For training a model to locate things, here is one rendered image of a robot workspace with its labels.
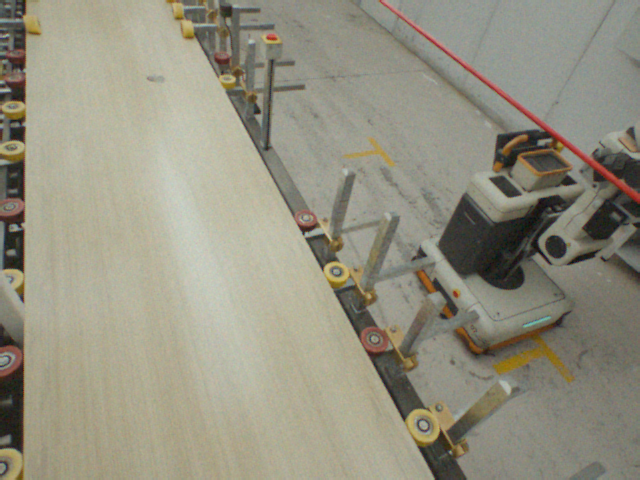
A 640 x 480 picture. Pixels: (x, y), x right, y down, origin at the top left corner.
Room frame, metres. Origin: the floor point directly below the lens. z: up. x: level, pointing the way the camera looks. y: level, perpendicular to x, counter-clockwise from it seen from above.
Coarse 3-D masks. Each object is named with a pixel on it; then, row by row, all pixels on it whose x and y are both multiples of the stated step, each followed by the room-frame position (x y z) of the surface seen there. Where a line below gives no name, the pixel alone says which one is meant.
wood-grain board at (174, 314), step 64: (64, 0) 2.42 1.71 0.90; (128, 0) 2.60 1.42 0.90; (64, 64) 1.74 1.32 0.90; (128, 64) 1.86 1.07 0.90; (192, 64) 1.98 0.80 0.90; (64, 128) 1.28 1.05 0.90; (128, 128) 1.36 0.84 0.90; (192, 128) 1.45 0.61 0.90; (64, 192) 0.95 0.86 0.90; (128, 192) 1.01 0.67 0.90; (192, 192) 1.08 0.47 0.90; (256, 192) 1.14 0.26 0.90; (64, 256) 0.70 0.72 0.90; (128, 256) 0.75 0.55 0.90; (192, 256) 0.80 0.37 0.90; (256, 256) 0.85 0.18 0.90; (64, 320) 0.51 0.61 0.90; (128, 320) 0.55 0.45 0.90; (192, 320) 0.58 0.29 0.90; (256, 320) 0.62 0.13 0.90; (320, 320) 0.67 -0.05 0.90; (64, 384) 0.35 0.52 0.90; (128, 384) 0.38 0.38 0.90; (192, 384) 0.41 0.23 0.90; (256, 384) 0.45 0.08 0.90; (320, 384) 0.48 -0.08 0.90; (64, 448) 0.22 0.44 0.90; (128, 448) 0.25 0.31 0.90; (192, 448) 0.27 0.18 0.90; (256, 448) 0.30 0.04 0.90; (320, 448) 0.33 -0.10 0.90; (384, 448) 0.36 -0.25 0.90
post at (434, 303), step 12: (432, 300) 0.65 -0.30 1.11; (444, 300) 0.65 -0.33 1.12; (420, 312) 0.66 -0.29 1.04; (432, 312) 0.64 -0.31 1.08; (420, 324) 0.65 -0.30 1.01; (432, 324) 0.65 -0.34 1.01; (408, 336) 0.66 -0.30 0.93; (420, 336) 0.64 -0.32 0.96; (408, 348) 0.64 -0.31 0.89; (396, 372) 0.64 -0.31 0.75
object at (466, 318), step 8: (472, 312) 0.86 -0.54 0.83; (448, 320) 0.81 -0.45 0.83; (456, 320) 0.81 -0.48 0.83; (464, 320) 0.82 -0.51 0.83; (472, 320) 0.83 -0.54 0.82; (432, 328) 0.76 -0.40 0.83; (440, 328) 0.77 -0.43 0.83; (448, 328) 0.78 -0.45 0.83; (456, 328) 0.80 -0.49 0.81; (432, 336) 0.75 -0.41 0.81
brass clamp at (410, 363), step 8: (384, 328) 0.72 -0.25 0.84; (392, 336) 0.70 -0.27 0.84; (400, 336) 0.71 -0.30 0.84; (392, 344) 0.68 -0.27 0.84; (392, 352) 0.67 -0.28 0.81; (400, 352) 0.65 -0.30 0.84; (400, 360) 0.63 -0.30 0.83; (408, 360) 0.63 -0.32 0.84; (416, 360) 0.64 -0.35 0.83; (400, 368) 0.62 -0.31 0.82; (408, 368) 0.61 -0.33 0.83
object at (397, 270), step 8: (432, 256) 1.08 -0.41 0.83; (400, 264) 1.01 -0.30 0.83; (408, 264) 1.02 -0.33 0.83; (416, 264) 1.02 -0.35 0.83; (424, 264) 1.03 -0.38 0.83; (432, 264) 1.05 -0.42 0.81; (384, 272) 0.96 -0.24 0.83; (392, 272) 0.96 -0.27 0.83; (400, 272) 0.98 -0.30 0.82; (408, 272) 1.00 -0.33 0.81; (352, 280) 0.89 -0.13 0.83; (384, 280) 0.94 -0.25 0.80; (336, 288) 0.85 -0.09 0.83; (344, 288) 0.86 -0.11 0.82; (352, 288) 0.88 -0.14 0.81
